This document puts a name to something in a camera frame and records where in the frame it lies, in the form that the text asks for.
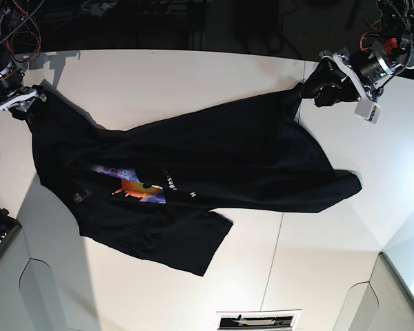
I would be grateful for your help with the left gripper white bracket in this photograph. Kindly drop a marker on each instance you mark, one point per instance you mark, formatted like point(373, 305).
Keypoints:
point(342, 77)

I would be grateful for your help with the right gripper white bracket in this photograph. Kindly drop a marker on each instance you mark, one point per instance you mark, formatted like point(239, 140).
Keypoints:
point(22, 110)

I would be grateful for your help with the black graphic t-shirt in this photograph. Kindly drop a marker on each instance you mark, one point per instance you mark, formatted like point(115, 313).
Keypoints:
point(153, 192)

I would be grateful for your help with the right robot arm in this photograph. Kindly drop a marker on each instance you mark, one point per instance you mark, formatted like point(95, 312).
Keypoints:
point(16, 18)

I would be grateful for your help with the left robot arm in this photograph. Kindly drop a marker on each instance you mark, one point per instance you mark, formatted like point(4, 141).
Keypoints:
point(385, 51)

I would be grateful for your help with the printed paper label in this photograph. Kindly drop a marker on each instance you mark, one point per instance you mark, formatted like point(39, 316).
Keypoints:
point(262, 320)

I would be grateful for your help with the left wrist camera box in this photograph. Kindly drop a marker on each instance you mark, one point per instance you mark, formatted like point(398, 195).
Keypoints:
point(368, 110)

